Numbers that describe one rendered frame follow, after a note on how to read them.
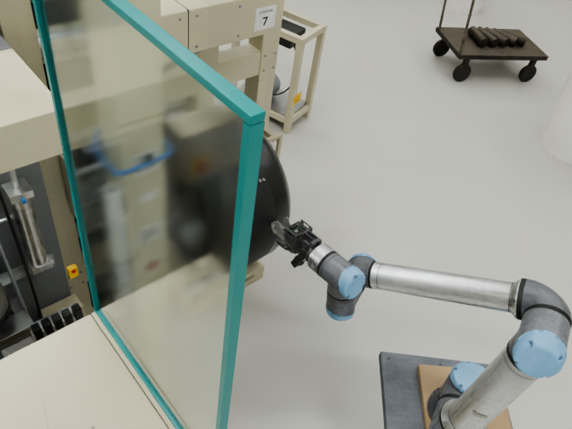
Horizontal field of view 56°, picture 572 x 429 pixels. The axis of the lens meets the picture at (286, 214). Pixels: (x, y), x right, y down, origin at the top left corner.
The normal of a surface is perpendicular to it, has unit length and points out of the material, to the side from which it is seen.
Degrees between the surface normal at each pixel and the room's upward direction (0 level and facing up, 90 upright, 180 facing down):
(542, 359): 85
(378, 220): 0
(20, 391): 0
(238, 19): 90
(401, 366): 0
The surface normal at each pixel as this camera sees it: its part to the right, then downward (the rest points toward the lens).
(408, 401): 0.13, -0.71
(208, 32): 0.64, 0.59
